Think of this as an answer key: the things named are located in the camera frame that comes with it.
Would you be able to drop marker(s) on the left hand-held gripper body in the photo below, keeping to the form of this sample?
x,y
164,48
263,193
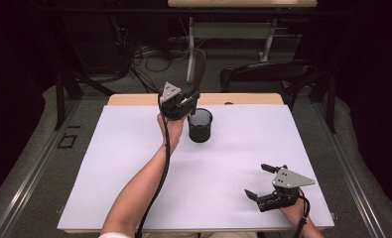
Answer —
x,y
172,105

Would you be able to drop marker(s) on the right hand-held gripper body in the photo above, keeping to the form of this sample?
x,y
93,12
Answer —
x,y
287,188

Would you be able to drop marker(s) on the black mesh pen holder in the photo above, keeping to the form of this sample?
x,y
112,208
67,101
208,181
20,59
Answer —
x,y
200,130

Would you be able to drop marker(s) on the dark brown plastic comb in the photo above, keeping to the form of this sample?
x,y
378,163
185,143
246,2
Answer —
x,y
199,69

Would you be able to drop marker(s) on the person's right hand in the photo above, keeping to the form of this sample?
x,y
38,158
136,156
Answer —
x,y
294,211

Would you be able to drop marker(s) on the person's left hand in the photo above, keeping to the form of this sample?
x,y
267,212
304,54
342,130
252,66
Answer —
x,y
173,132

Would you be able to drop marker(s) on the black chair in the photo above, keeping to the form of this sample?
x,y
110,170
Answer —
x,y
269,74

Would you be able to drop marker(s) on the background desk with white legs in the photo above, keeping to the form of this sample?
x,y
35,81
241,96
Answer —
x,y
236,29

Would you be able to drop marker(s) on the black metal stand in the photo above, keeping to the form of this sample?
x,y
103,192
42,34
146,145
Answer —
x,y
72,86
329,99

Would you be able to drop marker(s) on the person's white sleeve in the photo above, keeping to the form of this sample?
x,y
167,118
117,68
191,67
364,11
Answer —
x,y
114,235

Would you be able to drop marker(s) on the metal floor rail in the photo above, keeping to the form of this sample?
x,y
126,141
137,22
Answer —
x,y
352,178
28,178

